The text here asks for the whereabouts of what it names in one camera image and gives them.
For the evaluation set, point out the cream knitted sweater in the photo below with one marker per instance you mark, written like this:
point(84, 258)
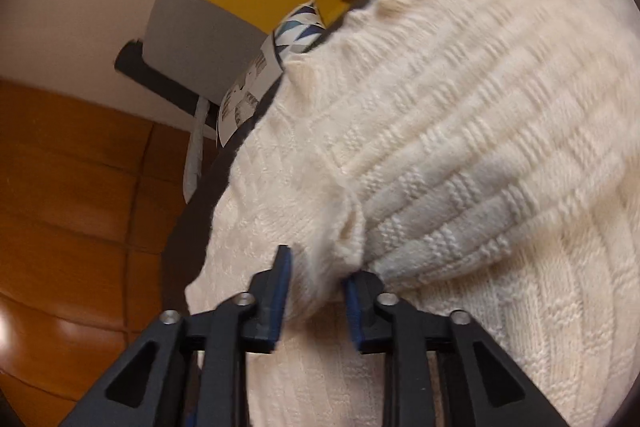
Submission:
point(450, 132)

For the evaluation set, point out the geometric print pillow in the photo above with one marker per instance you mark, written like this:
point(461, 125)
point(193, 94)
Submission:
point(250, 92)

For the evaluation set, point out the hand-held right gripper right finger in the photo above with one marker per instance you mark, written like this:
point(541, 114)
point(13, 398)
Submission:
point(352, 312)

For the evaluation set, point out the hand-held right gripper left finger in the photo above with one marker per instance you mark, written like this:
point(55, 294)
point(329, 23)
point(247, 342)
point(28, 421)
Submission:
point(280, 307)

